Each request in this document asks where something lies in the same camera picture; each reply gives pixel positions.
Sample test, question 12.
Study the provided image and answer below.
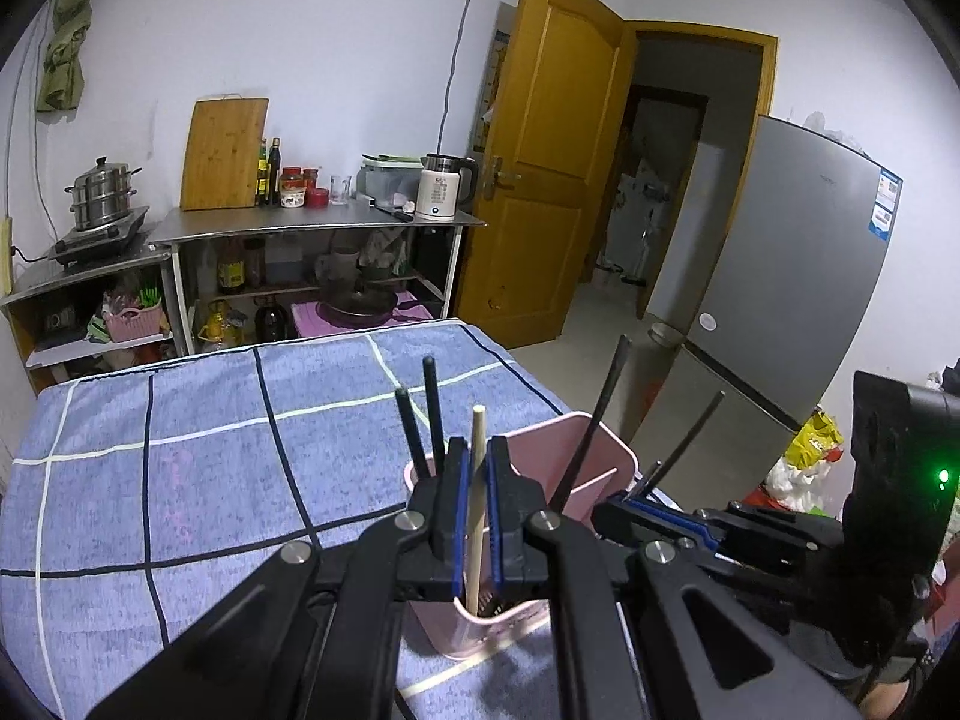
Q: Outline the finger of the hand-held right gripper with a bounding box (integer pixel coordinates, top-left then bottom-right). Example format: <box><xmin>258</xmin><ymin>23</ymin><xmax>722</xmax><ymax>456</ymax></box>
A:
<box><xmin>609</xmin><ymin>490</ymin><xmax>743</xmax><ymax>535</ymax></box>
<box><xmin>591</xmin><ymin>499</ymin><xmax>713</xmax><ymax>552</ymax></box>

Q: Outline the pink mat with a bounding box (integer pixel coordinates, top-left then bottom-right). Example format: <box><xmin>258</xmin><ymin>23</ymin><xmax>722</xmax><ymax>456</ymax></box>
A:
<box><xmin>291</xmin><ymin>291</ymin><xmax>436</xmax><ymax>338</ymax></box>

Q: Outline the wooden chopstick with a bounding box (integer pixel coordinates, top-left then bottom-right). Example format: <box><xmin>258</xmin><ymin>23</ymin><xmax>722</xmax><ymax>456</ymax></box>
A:
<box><xmin>465</xmin><ymin>405</ymin><xmax>487</xmax><ymax>612</ymax></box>

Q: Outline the grey storage box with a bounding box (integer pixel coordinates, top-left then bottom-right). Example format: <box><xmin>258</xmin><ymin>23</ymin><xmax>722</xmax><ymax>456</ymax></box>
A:
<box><xmin>355</xmin><ymin>154</ymin><xmax>422</xmax><ymax>200</ymax></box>

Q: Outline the white plastic bag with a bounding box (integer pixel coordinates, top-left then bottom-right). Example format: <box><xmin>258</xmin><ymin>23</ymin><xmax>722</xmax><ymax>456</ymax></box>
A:
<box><xmin>765</xmin><ymin>457</ymin><xmax>856</xmax><ymax>515</ymax></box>

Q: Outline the large yellow oil jug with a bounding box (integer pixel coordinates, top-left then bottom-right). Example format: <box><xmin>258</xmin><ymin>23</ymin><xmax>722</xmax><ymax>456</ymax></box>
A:
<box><xmin>196</xmin><ymin>298</ymin><xmax>235</xmax><ymax>350</ymax></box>

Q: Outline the grey refrigerator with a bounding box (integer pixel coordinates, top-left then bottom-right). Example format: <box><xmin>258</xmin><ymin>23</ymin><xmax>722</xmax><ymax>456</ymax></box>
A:
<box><xmin>645</xmin><ymin>114</ymin><xmax>905</xmax><ymax>466</ymax></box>

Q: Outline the wooden cutting board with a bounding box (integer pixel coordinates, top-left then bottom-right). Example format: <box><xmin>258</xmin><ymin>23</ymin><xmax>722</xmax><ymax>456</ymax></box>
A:
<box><xmin>180</xmin><ymin>96</ymin><xmax>269</xmax><ymax>211</ymax></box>

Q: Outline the pink utensil holder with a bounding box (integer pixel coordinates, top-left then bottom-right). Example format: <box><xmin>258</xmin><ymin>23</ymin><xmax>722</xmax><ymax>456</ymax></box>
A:
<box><xmin>403</xmin><ymin>411</ymin><xmax>640</xmax><ymax>661</ymax></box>

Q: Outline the black frying pan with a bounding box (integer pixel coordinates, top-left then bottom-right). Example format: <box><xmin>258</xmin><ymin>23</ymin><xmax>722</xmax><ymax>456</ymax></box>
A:
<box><xmin>316</xmin><ymin>289</ymin><xmax>421</xmax><ymax>329</ymax></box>

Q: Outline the blue plaid blanket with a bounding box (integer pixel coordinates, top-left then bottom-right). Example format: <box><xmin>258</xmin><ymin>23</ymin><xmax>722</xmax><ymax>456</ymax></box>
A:
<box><xmin>0</xmin><ymin>319</ymin><xmax>676</xmax><ymax>720</ymax></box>

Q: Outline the brown sauce bottle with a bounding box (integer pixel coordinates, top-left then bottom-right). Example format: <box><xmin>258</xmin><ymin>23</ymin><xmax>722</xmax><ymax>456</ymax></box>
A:
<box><xmin>217</xmin><ymin>236</ymin><xmax>247</xmax><ymax>295</ymax></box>

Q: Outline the wooden shelf cabinet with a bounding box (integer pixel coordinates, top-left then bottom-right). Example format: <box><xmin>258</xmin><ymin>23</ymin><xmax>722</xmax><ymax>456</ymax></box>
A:
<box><xmin>0</xmin><ymin>251</ymin><xmax>185</xmax><ymax>395</ymax></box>

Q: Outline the steel steamer pot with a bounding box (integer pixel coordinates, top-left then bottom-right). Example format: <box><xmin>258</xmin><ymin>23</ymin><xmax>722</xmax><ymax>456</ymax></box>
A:
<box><xmin>64</xmin><ymin>156</ymin><xmax>143</xmax><ymax>232</ymax></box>

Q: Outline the person's right forearm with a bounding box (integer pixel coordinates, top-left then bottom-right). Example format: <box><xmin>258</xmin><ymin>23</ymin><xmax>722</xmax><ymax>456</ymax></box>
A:
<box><xmin>859</xmin><ymin>660</ymin><xmax>931</xmax><ymax>720</ymax></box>

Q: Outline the large dark bottle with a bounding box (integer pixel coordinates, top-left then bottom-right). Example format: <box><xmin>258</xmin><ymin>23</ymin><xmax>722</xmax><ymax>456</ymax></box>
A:
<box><xmin>255</xmin><ymin>296</ymin><xmax>290</xmax><ymax>342</ymax></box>

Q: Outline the induction cooker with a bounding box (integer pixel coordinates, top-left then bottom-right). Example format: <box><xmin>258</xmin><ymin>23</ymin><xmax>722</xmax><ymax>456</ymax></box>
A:
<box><xmin>49</xmin><ymin>205</ymin><xmax>151</xmax><ymax>267</ymax></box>

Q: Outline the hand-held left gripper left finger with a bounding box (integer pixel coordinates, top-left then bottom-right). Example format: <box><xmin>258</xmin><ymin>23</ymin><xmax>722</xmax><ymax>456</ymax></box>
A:
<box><xmin>86</xmin><ymin>436</ymin><xmax>472</xmax><ymax>720</ymax></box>

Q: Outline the white electric kettle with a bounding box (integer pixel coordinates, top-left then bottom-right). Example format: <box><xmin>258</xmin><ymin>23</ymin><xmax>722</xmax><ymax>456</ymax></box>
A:
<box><xmin>415</xmin><ymin>154</ymin><xmax>479</xmax><ymax>222</ymax></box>

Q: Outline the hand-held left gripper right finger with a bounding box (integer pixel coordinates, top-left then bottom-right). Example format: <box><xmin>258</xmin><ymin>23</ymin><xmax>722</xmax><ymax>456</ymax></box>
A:
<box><xmin>486</xmin><ymin>436</ymin><xmax>863</xmax><ymax>720</ymax></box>

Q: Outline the pink plastic basket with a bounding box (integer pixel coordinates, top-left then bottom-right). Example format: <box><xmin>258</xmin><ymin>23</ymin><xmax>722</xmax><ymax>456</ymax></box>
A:
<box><xmin>103</xmin><ymin>304</ymin><xmax>167</xmax><ymax>341</ymax></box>

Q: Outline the steel kitchen table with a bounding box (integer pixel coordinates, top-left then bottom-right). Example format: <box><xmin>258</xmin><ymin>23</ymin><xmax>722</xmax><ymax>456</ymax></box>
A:
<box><xmin>148</xmin><ymin>202</ymin><xmax>487</xmax><ymax>357</ymax></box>

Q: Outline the yellow plastic bag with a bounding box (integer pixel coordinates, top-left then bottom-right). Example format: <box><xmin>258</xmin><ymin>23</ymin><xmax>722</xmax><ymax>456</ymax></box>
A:
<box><xmin>784</xmin><ymin>409</ymin><xmax>845</xmax><ymax>470</ymax></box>

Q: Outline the grey wall cable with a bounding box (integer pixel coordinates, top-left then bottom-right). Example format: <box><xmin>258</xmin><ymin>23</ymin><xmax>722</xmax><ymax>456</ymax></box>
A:
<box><xmin>442</xmin><ymin>0</ymin><xmax>485</xmax><ymax>155</ymax></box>

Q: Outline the green hanging cloth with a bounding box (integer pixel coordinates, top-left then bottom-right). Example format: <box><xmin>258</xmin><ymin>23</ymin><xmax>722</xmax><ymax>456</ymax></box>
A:
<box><xmin>36</xmin><ymin>0</ymin><xmax>102</xmax><ymax>113</ymax></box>

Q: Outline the wooden door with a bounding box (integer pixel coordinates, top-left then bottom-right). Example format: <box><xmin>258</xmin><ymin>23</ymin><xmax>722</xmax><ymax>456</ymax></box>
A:
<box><xmin>454</xmin><ymin>0</ymin><xmax>637</xmax><ymax>350</ymax></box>

